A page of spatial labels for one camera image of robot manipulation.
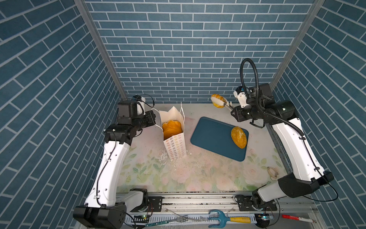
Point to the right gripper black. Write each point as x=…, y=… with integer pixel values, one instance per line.
x=237, y=114

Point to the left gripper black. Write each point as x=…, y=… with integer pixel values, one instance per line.
x=150, y=119

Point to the metal tongs white tips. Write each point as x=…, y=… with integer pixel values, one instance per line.
x=221, y=104

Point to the sesame oval bread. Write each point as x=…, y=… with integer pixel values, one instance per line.
x=239, y=137

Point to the large sugared twisted bun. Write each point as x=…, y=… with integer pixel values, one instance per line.
x=171, y=128

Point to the white paper bag with pattern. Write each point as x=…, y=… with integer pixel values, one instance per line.
x=175, y=146

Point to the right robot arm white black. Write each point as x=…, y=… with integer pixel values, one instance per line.
x=282, y=120

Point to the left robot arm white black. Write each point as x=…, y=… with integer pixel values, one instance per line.
x=101, y=209

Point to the teal rectangular tray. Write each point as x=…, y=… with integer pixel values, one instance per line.
x=215, y=136

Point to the red white marker pen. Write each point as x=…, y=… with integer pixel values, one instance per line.
x=298, y=218

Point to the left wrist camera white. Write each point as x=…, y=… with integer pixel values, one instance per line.
x=140, y=104

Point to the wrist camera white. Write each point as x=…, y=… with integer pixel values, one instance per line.
x=240, y=95
x=140, y=104

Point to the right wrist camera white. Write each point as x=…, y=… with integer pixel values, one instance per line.
x=240, y=95

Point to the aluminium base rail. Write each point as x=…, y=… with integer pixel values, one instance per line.
x=228, y=202

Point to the metal fork green handle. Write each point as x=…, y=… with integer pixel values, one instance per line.
x=179, y=219

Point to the teal garden fork yellow handle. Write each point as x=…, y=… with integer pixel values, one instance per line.
x=223, y=219

